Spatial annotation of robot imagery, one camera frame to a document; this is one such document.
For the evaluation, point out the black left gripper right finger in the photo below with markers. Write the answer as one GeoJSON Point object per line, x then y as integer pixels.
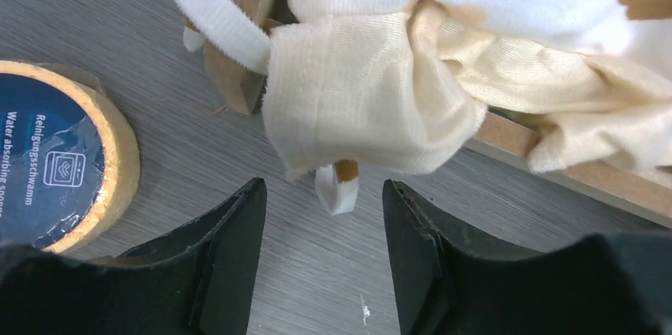
{"type": "Point", "coordinates": [422, 242]}

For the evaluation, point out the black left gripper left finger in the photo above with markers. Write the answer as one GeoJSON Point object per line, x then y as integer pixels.
{"type": "Point", "coordinates": [197, 279]}

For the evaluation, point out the large bear print cushion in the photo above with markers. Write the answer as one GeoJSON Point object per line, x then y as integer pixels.
{"type": "Point", "coordinates": [403, 84]}

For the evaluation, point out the tape roll with blue core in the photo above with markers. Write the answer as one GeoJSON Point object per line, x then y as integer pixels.
{"type": "Point", "coordinates": [69, 159]}

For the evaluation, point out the wooden pet bed frame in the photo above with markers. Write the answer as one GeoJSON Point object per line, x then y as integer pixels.
{"type": "Point", "coordinates": [647, 195]}

